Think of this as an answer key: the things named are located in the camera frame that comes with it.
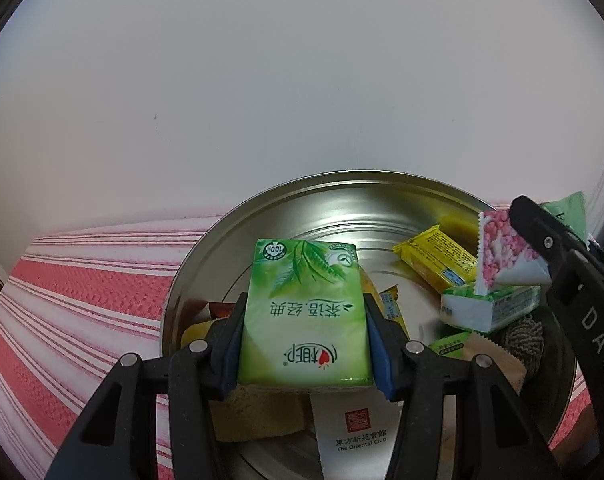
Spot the beige paper packet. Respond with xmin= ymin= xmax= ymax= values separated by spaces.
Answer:
xmin=464 ymin=332 xmax=528 ymax=393

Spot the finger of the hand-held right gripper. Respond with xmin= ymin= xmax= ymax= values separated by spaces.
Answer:
xmin=510 ymin=195 xmax=591 ymax=282

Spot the pale green tissue pack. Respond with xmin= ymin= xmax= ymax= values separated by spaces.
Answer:
xmin=427 ymin=331 xmax=472 ymax=356

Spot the small green leaf tissue pack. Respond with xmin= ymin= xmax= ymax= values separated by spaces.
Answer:
xmin=439 ymin=284 xmax=542 ymax=335

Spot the red foil snack packet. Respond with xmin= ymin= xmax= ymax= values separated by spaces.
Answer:
xmin=202 ymin=300 xmax=235 ymax=321

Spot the woven rope ball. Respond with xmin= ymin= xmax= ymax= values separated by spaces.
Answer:
xmin=502 ymin=315 xmax=545 ymax=376

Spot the white and pink snack packet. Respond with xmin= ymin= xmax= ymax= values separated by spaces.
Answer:
xmin=476 ymin=192 xmax=589 ymax=297

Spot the round blue cookie tin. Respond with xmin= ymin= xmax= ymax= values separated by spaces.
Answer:
xmin=158 ymin=170 xmax=590 ymax=480

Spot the red striped tablecloth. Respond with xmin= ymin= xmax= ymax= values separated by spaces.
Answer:
xmin=0 ymin=210 xmax=604 ymax=480

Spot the yellow sponge with scouring top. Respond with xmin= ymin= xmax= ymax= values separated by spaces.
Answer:
xmin=181 ymin=321 xmax=310 ymax=443

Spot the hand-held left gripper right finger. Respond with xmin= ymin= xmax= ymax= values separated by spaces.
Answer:
xmin=363 ymin=294 xmax=563 ymax=480

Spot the yellow snack packet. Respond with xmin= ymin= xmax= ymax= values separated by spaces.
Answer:
xmin=392 ymin=224 xmax=480 ymax=292
xmin=379 ymin=285 xmax=410 ymax=338

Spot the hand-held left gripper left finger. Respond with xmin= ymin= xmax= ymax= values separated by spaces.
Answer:
xmin=44 ymin=290 xmax=248 ymax=480

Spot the large green leaf tissue pack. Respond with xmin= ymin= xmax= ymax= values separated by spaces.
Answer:
xmin=237 ymin=239 xmax=375 ymax=388

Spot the white and beige packet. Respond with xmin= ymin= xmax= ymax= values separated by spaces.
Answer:
xmin=309 ymin=385 xmax=405 ymax=480

